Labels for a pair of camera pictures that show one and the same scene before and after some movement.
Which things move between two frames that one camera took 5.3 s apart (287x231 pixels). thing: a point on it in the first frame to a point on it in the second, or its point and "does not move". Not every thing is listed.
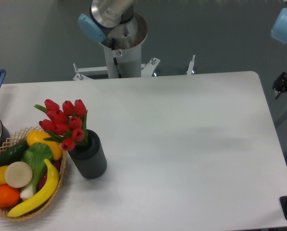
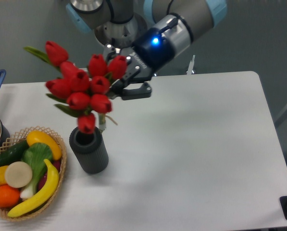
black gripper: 284,83 to 151,52
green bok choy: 37,155 does not move
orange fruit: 5,196 does not move
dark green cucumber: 12,154 does not move
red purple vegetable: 56,163 does not move
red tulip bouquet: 66,125 to 86,93
